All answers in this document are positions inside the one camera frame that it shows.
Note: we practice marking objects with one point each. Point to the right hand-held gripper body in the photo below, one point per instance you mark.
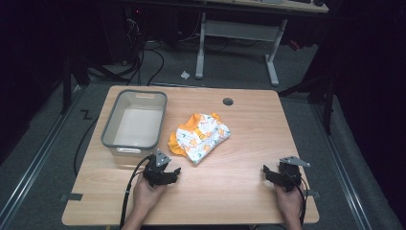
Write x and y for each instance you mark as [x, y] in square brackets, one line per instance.
[288, 175]

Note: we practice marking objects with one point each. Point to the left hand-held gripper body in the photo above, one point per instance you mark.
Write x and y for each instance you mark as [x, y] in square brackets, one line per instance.
[153, 169]

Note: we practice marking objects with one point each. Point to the person's left hand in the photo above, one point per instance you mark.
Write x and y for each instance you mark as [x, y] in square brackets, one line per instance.
[146, 196]

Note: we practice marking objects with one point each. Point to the person's right hand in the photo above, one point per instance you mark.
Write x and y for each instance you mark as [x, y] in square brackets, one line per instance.
[288, 202]

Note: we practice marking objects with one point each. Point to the grey tape strip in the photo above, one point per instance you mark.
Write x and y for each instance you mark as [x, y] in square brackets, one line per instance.
[71, 197]
[313, 194]

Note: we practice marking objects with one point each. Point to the orange and white printed garment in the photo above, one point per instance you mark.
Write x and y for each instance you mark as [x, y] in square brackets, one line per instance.
[201, 137]

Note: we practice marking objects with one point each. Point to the grey-rimmed clear plastic bin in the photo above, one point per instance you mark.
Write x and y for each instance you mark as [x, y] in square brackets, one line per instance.
[137, 127]

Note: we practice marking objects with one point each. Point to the black metal stand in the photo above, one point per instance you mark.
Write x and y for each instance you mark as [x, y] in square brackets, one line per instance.
[325, 92]
[72, 76]

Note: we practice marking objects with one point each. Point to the crumpled white paper scrap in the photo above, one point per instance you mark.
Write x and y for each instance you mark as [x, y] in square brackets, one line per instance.
[184, 75]

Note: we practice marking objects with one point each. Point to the black computer tower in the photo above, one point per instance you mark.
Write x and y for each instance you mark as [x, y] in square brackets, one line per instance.
[123, 32]

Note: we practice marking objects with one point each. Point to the white-framed wooden desk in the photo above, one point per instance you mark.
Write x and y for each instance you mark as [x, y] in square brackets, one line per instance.
[242, 30]

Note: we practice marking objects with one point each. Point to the metal floor rail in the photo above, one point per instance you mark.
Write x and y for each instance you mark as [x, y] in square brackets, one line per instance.
[343, 172]
[30, 169]

